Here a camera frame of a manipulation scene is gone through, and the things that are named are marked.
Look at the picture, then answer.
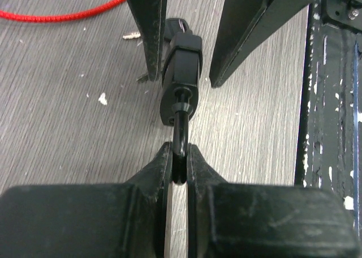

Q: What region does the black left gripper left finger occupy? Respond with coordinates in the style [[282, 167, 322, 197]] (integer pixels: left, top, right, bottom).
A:
[[1, 142, 172, 257]]

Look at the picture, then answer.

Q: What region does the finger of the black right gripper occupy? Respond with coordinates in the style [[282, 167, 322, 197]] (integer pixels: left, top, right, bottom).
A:
[[209, 0, 314, 88], [127, 0, 167, 81]]

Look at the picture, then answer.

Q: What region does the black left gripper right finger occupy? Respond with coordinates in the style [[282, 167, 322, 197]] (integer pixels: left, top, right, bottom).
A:
[[187, 144, 359, 257]]

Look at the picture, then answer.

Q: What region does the black-headed key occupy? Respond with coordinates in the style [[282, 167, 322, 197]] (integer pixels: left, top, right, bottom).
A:
[[163, 18, 193, 43]]

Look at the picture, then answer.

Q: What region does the black padlock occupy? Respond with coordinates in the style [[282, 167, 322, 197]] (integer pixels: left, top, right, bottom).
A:
[[160, 32, 202, 184]]

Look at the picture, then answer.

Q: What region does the red cable seal lock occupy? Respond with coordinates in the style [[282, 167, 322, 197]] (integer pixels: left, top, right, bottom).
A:
[[0, 0, 127, 23]]

